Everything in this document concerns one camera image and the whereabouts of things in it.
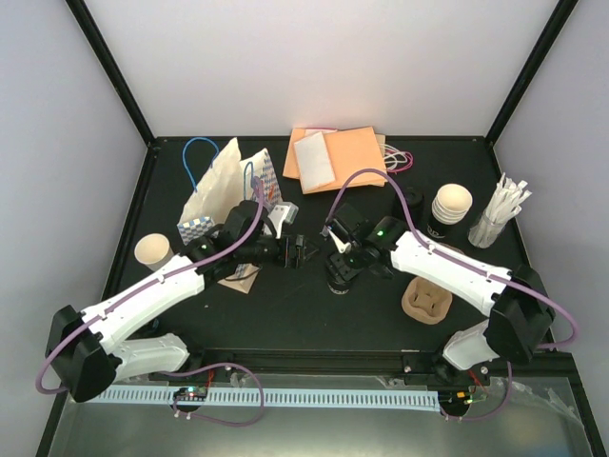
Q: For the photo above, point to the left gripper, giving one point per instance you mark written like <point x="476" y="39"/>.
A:
<point x="297" y="261"/>

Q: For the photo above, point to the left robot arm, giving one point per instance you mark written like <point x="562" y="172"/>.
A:
<point x="91" y="349"/>

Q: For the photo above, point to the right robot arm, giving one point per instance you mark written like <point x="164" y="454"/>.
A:
<point x="516" y="317"/>

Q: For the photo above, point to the white slotted cable duct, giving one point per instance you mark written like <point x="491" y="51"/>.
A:
<point x="270" y="397"/>

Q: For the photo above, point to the stack of orange paper bags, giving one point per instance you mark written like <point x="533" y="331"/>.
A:
<point x="349" y="151"/>

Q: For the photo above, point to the jar of wrapped straws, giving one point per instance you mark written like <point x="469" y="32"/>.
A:
<point x="504" y="205"/>

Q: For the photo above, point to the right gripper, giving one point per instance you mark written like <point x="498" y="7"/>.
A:
<point x="342" y="272"/>

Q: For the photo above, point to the white paper cup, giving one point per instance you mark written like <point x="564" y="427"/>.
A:
<point x="153" y="251"/>

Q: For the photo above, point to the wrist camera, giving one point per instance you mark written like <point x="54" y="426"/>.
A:
<point x="282" y="215"/>
<point x="341" y="238"/>

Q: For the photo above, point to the stack of paper cups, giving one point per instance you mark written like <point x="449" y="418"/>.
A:
<point x="448" y="208"/>

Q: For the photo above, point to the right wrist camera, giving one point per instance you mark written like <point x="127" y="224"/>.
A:
<point x="341" y="238"/>

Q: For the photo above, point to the blue checkered paper bag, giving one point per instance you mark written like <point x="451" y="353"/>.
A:
<point x="228" y="195"/>

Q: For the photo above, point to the brown cardboard cup carrier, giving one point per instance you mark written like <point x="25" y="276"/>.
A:
<point x="426" y="302"/>

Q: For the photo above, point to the black sleeved paper cup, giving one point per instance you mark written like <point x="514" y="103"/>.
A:
<point x="339" y="288"/>

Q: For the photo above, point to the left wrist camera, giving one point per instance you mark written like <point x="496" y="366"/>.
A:
<point x="282" y="215"/>

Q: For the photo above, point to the stack of black lids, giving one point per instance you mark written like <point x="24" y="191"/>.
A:
<point x="414" y="200"/>

